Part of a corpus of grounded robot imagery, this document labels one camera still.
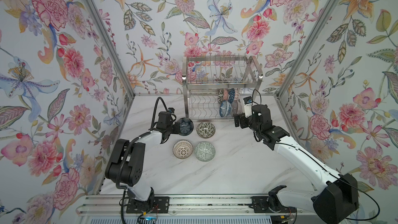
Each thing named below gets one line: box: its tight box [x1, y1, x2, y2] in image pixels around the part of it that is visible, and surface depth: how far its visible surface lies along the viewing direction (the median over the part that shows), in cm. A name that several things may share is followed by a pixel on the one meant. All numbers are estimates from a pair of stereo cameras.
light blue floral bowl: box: [219, 99, 233, 118], surface depth 108 cm
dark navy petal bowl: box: [177, 117, 194, 137], surface depth 99 cm
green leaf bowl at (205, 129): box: [195, 121, 217, 139], surface depth 101 cm
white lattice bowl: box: [172, 139, 194, 160], surface depth 92 cm
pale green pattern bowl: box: [194, 141, 216, 163], surface depth 92 cm
